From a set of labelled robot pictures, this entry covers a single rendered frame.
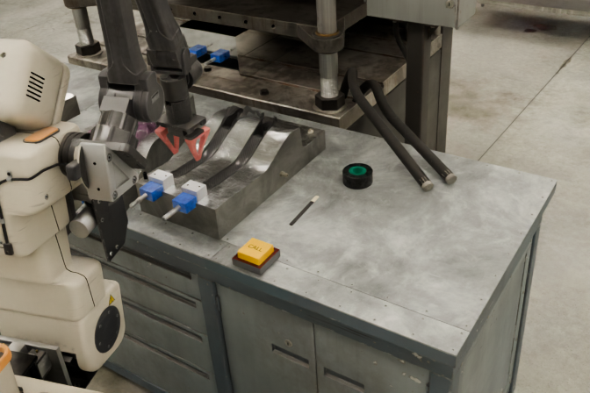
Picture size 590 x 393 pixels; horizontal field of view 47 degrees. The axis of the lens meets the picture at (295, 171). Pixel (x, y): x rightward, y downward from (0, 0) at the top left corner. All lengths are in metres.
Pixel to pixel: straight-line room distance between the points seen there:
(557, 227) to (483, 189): 1.32
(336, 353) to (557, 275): 1.41
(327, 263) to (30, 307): 0.64
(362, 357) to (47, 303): 0.69
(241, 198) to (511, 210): 0.66
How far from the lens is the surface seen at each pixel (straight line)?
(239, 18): 2.41
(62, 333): 1.55
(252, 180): 1.70
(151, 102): 1.31
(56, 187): 1.31
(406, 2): 2.12
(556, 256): 2.95
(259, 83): 2.47
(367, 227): 1.66
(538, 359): 2.51
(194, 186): 1.65
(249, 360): 1.87
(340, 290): 1.48
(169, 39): 1.43
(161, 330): 2.08
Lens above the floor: 1.78
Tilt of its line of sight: 31 degrees down
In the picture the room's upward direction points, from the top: 4 degrees counter-clockwise
